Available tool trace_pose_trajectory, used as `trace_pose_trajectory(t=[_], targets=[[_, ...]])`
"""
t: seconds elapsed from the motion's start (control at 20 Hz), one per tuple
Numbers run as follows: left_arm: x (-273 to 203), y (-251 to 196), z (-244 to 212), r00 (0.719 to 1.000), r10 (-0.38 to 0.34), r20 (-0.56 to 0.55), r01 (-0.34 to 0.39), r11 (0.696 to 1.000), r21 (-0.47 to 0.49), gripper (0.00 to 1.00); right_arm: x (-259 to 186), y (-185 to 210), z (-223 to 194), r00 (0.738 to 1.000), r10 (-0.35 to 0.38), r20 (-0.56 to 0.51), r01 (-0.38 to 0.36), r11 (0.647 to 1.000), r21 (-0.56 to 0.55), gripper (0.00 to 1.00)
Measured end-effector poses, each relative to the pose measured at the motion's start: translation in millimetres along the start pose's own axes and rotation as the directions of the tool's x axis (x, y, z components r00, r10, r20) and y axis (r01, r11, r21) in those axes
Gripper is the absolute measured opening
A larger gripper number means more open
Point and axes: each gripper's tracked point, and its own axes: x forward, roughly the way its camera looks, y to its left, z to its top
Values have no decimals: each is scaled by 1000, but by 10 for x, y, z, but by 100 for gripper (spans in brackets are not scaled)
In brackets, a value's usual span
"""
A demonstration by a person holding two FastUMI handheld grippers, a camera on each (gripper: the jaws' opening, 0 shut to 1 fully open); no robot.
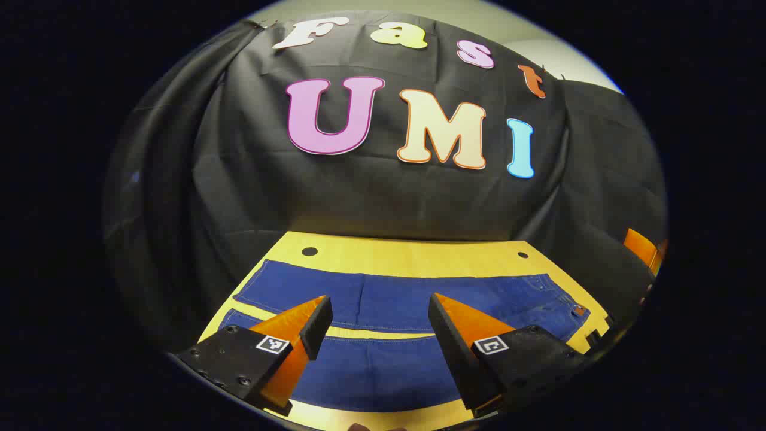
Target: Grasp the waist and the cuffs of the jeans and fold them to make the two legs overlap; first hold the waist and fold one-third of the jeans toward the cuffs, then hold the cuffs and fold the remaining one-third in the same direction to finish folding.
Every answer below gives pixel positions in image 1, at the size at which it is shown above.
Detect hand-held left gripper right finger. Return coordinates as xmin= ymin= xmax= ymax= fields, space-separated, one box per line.
xmin=427 ymin=292 xmax=593 ymax=420

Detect black backdrop cloth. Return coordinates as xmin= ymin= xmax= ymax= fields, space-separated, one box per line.
xmin=103 ymin=11 xmax=668 ymax=360

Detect blue denim jeans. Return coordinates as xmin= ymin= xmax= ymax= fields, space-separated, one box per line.
xmin=217 ymin=259 xmax=592 ymax=414

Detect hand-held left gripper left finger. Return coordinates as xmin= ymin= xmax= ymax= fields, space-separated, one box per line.
xmin=172 ymin=295 xmax=334 ymax=418

